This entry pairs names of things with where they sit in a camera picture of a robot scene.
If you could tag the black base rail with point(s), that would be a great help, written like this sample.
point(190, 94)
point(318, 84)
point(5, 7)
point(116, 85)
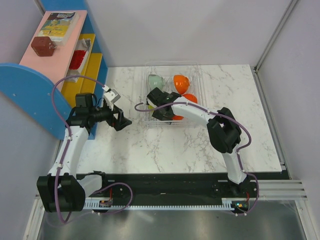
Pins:
point(213, 186)

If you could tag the brown cube box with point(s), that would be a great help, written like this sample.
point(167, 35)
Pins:
point(43, 46)

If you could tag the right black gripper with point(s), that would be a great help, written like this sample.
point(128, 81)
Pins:
point(156, 114)

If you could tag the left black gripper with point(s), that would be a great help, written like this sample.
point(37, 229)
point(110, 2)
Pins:
point(121, 121)

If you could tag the blue pink yellow shelf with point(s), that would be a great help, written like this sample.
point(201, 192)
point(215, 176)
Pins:
point(29, 84)

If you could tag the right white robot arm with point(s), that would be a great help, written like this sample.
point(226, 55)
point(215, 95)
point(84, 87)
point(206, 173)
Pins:
point(224, 135)

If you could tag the celadon green ceramic bowl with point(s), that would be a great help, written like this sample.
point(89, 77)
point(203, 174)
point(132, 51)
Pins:
point(155, 81)

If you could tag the orange plastic bowl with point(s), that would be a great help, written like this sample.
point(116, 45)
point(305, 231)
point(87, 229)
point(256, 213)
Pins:
point(181, 83)

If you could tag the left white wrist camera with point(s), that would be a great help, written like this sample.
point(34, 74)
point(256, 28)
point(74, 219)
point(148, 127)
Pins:
point(110, 96)

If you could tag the white slotted cable duct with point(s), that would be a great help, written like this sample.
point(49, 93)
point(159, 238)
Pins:
point(98, 205)

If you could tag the orange bottom bowl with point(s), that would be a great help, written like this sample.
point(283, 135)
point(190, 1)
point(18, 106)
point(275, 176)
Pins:
point(177, 118)

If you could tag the yellow cover book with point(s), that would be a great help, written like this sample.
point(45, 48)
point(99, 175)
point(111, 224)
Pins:
point(59, 26)

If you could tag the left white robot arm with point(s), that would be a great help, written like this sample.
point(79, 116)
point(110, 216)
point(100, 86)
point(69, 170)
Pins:
point(60, 190)

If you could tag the red white book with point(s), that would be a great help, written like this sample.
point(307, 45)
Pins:
point(80, 56)

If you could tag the red plastic bowl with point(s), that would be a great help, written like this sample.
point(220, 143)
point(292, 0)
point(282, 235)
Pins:
point(190, 97)

